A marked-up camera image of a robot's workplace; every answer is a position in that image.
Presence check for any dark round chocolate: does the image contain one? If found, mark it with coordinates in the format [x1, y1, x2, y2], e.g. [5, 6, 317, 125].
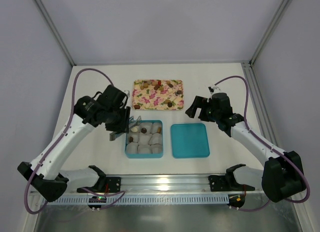
[141, 127, 147, 134]

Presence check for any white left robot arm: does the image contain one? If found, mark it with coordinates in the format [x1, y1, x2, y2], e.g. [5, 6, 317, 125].
[17, 85, 131, 202]

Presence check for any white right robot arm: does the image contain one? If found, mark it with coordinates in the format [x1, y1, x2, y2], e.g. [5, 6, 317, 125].
[185, 92, 307, 203]

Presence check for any teal lid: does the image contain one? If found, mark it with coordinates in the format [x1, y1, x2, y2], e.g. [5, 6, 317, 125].
[170, 123, 210, 159]

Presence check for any floral tray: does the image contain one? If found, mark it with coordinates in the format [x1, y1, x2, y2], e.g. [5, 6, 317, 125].
[131, 79, 185, 111]

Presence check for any teal box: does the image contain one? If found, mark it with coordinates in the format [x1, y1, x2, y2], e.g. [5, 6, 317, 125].
[124, 120, 164, 159]

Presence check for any aluminium rail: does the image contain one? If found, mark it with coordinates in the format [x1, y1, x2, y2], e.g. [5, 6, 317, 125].
[30, 173, 271, 195]

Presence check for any slotted cable duct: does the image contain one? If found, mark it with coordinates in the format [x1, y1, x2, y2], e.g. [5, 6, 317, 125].
[50, 193, 229, 206]

